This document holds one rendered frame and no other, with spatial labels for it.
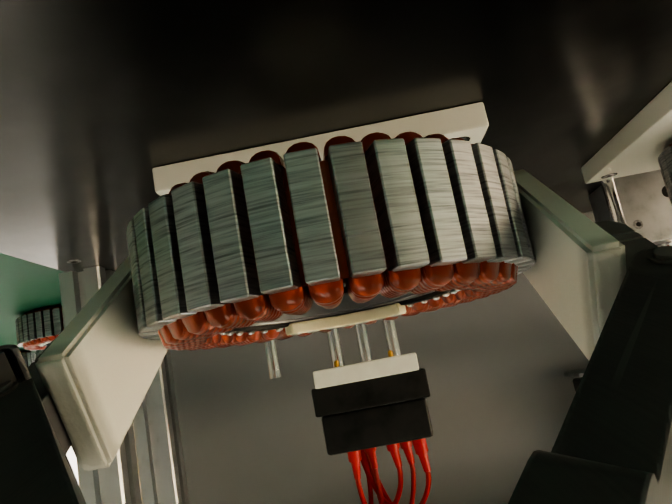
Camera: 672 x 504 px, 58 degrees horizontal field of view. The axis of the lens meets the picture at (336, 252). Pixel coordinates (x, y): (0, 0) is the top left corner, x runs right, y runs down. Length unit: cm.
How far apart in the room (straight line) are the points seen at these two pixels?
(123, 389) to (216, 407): 44
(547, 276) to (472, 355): 42
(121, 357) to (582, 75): 22
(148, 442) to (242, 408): 9
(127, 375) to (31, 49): 10
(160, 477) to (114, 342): 40
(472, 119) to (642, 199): 25
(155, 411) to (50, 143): 33
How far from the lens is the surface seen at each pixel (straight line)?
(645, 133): 36
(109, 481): 46
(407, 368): 35
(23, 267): 54
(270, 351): 41
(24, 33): 19
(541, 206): 16
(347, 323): 21
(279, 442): 59
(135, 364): 17
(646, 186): 51
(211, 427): 60
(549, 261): 16
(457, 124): 28
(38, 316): 72
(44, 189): 30
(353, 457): 46
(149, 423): 56
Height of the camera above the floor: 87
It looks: 11 degrees down
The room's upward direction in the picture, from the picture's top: 169 degrees clockwise
